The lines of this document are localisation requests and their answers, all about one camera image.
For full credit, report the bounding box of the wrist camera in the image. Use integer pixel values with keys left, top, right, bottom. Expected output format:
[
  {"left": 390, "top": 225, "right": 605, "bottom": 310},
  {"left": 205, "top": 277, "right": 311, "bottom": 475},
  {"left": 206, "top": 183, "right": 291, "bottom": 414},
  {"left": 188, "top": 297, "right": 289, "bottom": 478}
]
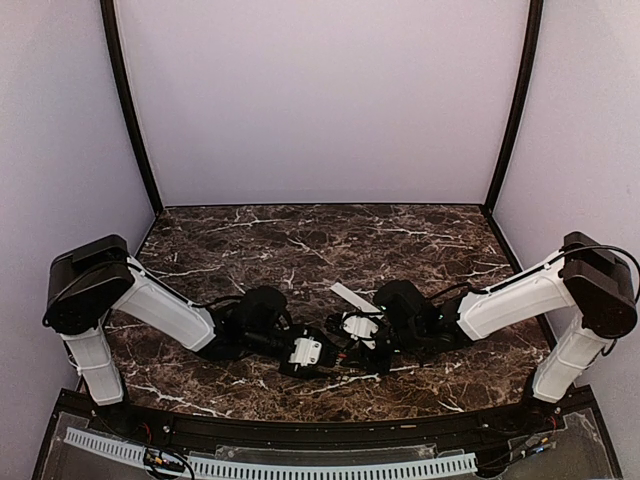
[
  {"left": 288, "top": 337, "right": 322, "bottom": 367},
  {"left": 324, "top": 312, "right": 383, "bottom": 341}
]

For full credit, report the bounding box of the right black frame post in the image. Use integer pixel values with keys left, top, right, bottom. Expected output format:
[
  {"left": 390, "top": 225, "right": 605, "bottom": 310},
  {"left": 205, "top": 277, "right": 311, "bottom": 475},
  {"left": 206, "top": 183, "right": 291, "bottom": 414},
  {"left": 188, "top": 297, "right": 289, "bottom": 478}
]
[{"left": 483, "top": 0, "right": 544, "bottom": 216}]

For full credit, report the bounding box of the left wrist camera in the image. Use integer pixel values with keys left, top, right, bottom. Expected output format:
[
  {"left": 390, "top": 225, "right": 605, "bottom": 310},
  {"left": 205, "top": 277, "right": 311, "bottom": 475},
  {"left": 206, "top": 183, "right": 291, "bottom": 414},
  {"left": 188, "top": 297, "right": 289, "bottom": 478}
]
[{"left": 288, "top": 337, "right": 322, "bottom": 367}]

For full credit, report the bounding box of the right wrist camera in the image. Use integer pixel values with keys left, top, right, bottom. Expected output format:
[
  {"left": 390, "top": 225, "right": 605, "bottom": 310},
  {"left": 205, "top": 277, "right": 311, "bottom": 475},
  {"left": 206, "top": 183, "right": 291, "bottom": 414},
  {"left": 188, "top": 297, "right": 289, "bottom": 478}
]
[{"left": 324, "top": 312, "right": 383, "bottom": 341}]

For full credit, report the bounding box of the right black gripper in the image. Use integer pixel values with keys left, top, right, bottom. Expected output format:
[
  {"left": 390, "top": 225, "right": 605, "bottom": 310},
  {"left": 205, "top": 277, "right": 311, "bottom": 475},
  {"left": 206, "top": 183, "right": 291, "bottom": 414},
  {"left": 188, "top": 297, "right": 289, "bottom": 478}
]
[{"left": 339, "top": 316, "right": 423, "bottom": 377}]

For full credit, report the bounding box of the left black frame post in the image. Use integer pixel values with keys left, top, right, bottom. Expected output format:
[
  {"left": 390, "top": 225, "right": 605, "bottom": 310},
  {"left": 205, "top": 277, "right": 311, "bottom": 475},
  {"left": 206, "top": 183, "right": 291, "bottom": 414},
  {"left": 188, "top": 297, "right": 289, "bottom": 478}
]
[{"left": 99, "top": 0, "right": 164, "bottom": 216}]

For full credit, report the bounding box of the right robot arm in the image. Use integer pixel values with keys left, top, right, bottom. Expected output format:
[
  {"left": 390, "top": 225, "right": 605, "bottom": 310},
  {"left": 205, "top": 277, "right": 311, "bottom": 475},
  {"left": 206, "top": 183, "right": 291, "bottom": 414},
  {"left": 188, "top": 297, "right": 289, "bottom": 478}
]
[{"left": 338, "top": 231, "right": 639, "bottom": 434}]

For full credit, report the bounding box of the black front rail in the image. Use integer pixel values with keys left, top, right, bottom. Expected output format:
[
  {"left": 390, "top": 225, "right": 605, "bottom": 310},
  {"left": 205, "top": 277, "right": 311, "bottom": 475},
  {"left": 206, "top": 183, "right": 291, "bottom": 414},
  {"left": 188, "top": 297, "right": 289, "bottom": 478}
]
[{"left": 125, "top": 404, "right": 533, "bottom": 450}]

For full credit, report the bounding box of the white slotted cable duct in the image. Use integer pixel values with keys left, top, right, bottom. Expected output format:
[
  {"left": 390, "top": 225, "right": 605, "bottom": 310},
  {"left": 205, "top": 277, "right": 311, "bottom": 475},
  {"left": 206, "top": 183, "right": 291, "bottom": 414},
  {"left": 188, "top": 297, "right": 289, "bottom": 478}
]
[{"left": 64, "top": 427, "right": 477, "bottom": 479}]

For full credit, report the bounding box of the black frame post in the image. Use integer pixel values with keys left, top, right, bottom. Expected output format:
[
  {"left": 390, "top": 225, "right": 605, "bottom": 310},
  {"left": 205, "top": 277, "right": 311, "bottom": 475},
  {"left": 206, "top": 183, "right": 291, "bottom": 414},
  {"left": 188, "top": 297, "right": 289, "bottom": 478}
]
[
  {"left": 99, "top": 0, "right": 164, "bottom": 216},
  {"left": 483, "top": 0, "right": 544, "bottom": 216}
]

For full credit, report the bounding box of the white battery cover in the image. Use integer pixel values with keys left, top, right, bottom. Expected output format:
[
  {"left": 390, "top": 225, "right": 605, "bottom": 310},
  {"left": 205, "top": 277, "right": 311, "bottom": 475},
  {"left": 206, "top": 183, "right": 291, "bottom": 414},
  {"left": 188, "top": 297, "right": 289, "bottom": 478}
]
[{"left": 330, "top": 282, "right": 379, "bottom": 313}]

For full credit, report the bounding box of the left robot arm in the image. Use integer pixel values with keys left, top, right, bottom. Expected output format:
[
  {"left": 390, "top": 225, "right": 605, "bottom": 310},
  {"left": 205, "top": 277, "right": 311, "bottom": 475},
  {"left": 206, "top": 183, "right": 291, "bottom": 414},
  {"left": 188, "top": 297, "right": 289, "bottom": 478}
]
[{"left": 43, "top": 234, "right": 338, "bottom": 436}]

